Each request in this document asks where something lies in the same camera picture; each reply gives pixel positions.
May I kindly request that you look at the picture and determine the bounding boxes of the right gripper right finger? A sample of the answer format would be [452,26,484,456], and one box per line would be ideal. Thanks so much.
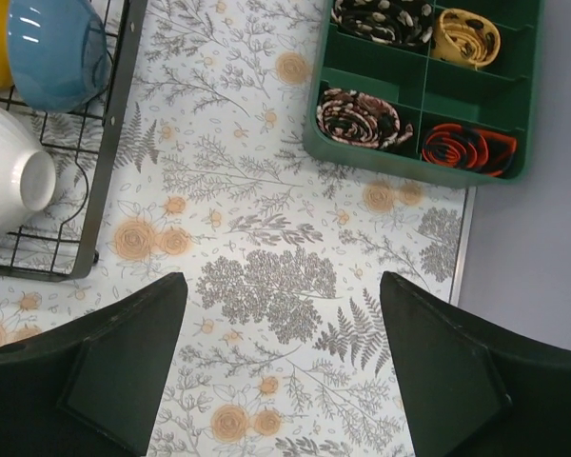
[380,272,571,456]

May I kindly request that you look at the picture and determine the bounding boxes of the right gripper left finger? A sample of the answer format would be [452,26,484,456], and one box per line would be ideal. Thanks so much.
[0,272,188,456]

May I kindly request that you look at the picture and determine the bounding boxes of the black wire dish rack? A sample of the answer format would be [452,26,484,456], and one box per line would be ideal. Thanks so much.
[0,1,147,282]

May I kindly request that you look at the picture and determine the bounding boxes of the plain white bowl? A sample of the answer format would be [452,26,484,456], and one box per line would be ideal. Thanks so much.
[0,108,57,235]

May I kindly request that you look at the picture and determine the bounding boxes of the blue ceramic bowl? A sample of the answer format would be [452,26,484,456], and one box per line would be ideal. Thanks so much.
[7,0,109,112]

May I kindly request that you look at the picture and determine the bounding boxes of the red bands in tray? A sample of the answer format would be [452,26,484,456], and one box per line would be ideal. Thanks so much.
[421,123,518,177]

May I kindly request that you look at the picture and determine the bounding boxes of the brown floral bands in tray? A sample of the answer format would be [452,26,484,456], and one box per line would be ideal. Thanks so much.
[316,88,414,150]

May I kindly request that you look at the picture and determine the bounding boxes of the green compartment organizer tray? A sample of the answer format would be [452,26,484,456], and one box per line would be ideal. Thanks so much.
[303,1,544,189]

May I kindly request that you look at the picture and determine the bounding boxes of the yellow bands in tray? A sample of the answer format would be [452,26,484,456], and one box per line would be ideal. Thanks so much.
[430,8,502,70]

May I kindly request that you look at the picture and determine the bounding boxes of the black white bands in tray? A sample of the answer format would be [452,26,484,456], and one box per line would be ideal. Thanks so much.
[331,0,434,48]

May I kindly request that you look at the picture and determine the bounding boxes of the aluminium frame rail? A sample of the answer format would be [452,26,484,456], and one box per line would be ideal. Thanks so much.
[449,187,477,307]

